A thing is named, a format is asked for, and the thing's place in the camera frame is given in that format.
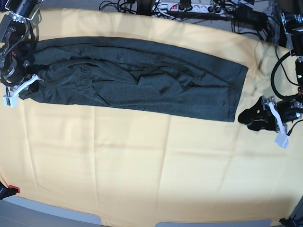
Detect black power adapter box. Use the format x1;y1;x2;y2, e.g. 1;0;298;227
233;7;267;29

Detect dark teal long-sleeve shirt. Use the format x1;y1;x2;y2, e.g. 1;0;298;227
19;37;248;122

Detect tangled black cables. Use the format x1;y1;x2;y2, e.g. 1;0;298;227
98;0;157;16

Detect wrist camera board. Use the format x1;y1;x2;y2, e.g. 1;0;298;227
3;95;18;108
275;133;289;148

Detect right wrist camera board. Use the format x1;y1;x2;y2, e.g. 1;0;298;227
3;95;18;108

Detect red and black clamp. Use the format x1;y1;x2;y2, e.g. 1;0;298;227
0;183;20;200

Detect white power strip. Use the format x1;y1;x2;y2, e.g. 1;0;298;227
157;2;212;14

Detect black corner clamp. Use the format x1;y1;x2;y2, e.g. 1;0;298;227
279;218;303;227

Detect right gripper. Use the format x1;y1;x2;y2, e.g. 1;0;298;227
2;59;43;96

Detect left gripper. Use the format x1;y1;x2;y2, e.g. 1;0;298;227
238;96;303;136

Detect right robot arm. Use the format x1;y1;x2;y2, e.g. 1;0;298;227
0;0;42;102

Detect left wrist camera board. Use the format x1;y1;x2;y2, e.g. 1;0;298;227
275;133;289;148

